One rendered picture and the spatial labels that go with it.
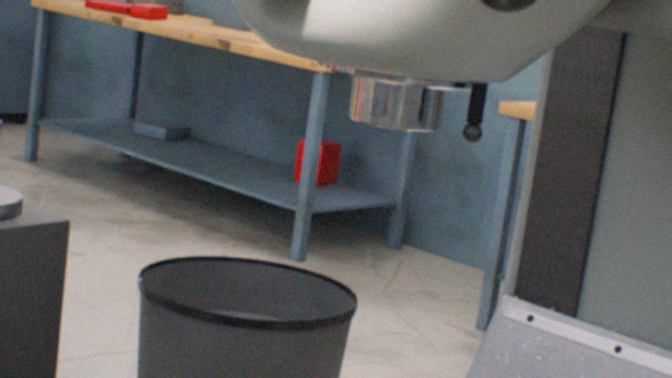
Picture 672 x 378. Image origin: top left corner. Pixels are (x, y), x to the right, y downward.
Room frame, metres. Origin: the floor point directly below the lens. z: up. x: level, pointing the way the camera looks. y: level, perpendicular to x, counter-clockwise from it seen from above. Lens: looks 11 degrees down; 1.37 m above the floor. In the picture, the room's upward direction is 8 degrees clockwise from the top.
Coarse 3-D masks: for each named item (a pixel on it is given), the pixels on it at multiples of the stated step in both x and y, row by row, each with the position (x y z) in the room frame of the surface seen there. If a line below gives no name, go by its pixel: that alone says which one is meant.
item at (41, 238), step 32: (0, 192) 0.97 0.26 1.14; (0, 224) 0.92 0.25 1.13; (32, 224) 0.94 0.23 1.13; (64, 224) 0.96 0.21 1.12; (0, 256) 0.91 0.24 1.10; (32, 256) 0.94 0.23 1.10; (64, 256) 0.97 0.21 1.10; (0, 288) 0.92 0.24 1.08; (32, 288) 0.94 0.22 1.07; (0, 320) 0.92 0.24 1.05; (32, 320) 0.94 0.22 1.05; (0, 352) 0.92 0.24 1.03; (32, 352) 0.95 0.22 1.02
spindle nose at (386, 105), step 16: (368, 80) 0.63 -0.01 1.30; (352, 96) 0.64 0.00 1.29; (368, 96) 0.63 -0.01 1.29; (384, 96) 0.62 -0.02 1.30; (400, 96) 0.62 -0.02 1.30; (416, 96) 0.62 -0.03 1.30; (432, 96) 0.63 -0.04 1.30; (352, 112) 0.64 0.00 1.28; (368, 112) 0.63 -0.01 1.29; (384, 112) 0.62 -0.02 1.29; (400, 112) 0.62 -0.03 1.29; (416, 112) 0.62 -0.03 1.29; (432, 112) 0.63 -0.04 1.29; (400, 128) 0.62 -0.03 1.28; (416, 128) 0.62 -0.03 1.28; (432, 128) 0.63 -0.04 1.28
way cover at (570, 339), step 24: (504, 312) 1.01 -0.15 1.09; (528, 312) 1.00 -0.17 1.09; (552, 312) 0.99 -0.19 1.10; (504, 336) 1.00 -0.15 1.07; (528, 336) 0.99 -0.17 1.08; (552, 336) 0.98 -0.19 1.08; (576, 336) 0.97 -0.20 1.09; (600, 336) 0.96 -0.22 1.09; (624, 336) 0.95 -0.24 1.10; (480, 360) 1.00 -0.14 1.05; (504, 360) 0.99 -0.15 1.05; (528, 360) 0.98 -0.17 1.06; (552, 360) 0.97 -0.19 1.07; (576, 360) 0.96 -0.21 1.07; (600, 360) 0.94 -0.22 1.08; (624, 360) 0.93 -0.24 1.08; (648, 360) 0.92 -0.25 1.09
